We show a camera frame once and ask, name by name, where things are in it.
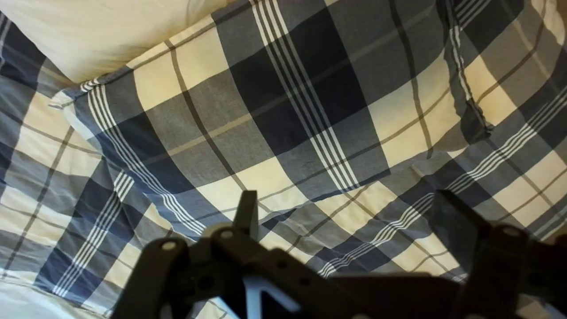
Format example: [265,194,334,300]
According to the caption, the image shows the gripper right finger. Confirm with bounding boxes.
[429,190,567,319]

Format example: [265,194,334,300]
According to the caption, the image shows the white bed sheet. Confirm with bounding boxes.
[0,268,105,319]

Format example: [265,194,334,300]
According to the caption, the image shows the blue checkered bed cover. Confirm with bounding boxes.
[0,0,567,319]

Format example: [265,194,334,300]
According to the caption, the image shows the white pillow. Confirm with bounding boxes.
[0,0,241,84]

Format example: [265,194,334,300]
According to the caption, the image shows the blue checkered pillow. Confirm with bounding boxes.
[48,0,496,236]

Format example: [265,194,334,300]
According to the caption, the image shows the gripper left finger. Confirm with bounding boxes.
[110,191,365,319]

